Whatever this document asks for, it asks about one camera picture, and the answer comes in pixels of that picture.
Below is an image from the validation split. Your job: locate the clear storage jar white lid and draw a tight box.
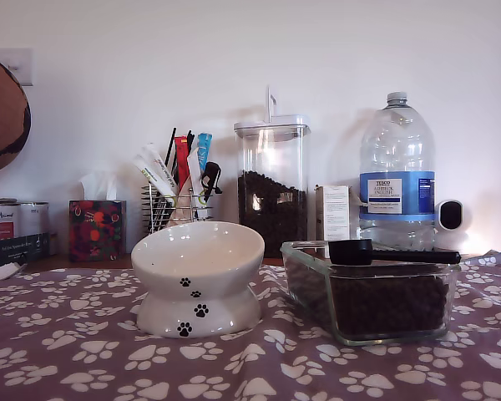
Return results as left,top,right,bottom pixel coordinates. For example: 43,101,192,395
233,85,311,259

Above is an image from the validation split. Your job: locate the purple paw-print tablecloth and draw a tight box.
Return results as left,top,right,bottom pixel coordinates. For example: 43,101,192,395
0,248,501,401

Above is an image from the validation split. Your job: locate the plain white sachet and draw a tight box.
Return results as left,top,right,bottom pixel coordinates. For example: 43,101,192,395
186,145,205,197

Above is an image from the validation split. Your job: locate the white green-print sachet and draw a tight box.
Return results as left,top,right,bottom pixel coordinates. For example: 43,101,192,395
140,142,180,195
134,153,175,197

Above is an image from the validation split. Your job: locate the white tin can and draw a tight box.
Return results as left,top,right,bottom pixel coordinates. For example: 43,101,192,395
19,200,50,236

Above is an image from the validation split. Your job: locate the black plastic measuring scoop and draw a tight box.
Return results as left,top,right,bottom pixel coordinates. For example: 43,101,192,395
328,239,462,266

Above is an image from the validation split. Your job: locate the brown cat kibble heap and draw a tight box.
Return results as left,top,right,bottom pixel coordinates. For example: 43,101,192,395
284,255,451,339

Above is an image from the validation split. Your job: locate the white wall switch plate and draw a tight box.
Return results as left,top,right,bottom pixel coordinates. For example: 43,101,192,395
0,47,34,88

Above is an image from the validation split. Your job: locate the white tin red label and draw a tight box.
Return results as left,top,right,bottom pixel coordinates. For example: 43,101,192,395
0,198,18,244

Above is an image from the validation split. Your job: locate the floral tissue box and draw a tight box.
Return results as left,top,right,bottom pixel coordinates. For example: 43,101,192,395
68,170,128,262

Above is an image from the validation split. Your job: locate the large blue-label water bottle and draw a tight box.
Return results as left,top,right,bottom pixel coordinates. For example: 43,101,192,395
358,91,438,252

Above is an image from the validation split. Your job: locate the black stirrer stick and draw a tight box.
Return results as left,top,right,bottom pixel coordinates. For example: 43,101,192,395
163,127,178,167

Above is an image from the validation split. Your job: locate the blue sachet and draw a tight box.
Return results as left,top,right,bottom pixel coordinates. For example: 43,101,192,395
197,132,215,169

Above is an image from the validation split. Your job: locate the red sachet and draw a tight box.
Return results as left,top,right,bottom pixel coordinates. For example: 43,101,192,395
174,135,192,196

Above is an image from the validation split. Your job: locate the dark brown stored kibble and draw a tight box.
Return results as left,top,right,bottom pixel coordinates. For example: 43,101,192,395
237,170,309,258

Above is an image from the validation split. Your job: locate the small white round camera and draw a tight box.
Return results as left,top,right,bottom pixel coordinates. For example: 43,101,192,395
433,199,471,255

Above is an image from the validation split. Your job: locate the clear glass rectangular dish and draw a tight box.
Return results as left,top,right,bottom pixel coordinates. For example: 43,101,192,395
280,240,463,347

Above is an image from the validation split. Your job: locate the chrome wire basket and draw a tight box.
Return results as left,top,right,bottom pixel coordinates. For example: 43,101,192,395
140,184,214,234

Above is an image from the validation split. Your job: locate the dark printed carton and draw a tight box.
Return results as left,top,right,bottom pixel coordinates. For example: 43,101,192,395
0,231,51,273

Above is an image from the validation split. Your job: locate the round brown globe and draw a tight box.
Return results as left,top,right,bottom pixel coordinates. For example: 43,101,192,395
0,52,32,177

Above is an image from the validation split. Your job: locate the white paw-print ceramic cat bowl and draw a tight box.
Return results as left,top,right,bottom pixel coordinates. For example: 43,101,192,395
130,221,266,338

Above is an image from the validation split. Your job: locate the white printed cardboard box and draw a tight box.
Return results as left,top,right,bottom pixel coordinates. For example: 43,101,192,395
315,184,352,244

